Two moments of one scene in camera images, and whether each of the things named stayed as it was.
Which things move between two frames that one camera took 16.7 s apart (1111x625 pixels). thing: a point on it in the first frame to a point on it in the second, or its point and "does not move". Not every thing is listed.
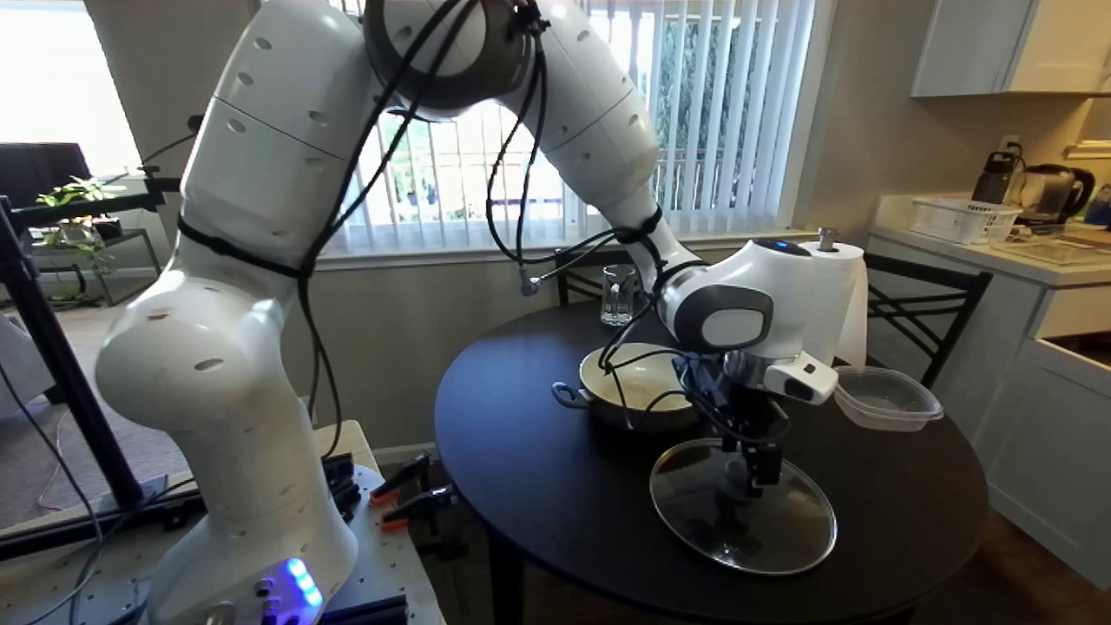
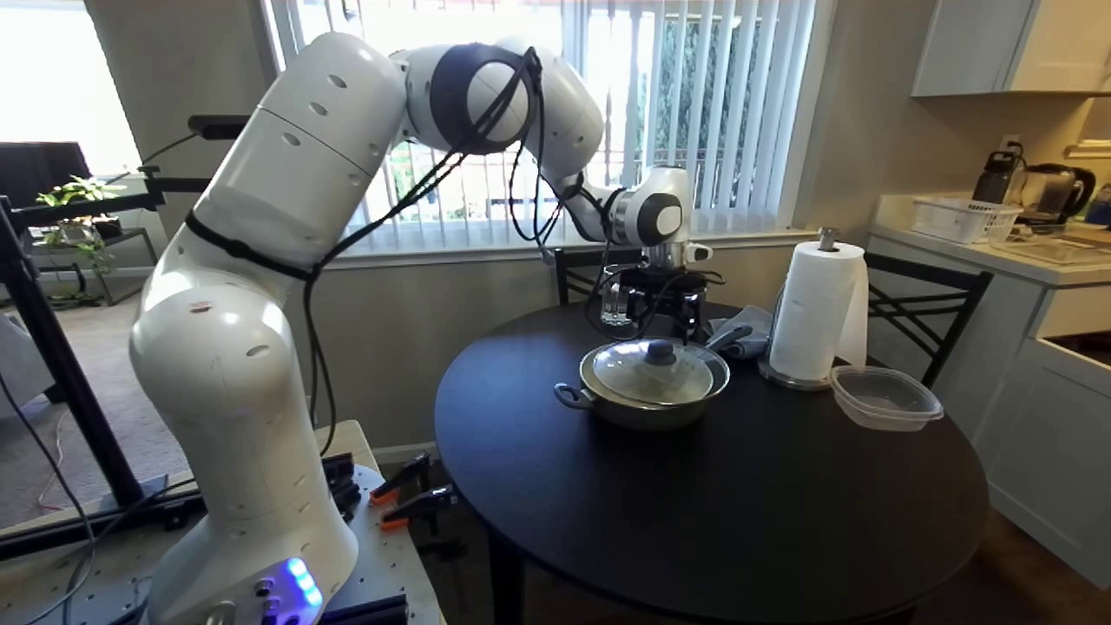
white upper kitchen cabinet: [1014, 45] does not move
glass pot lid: [707, 495] to [652, 372]
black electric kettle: [1049, 195] does not move
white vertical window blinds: [723, 89] does not move
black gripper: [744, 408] to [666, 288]
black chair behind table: [580, 267] does not move
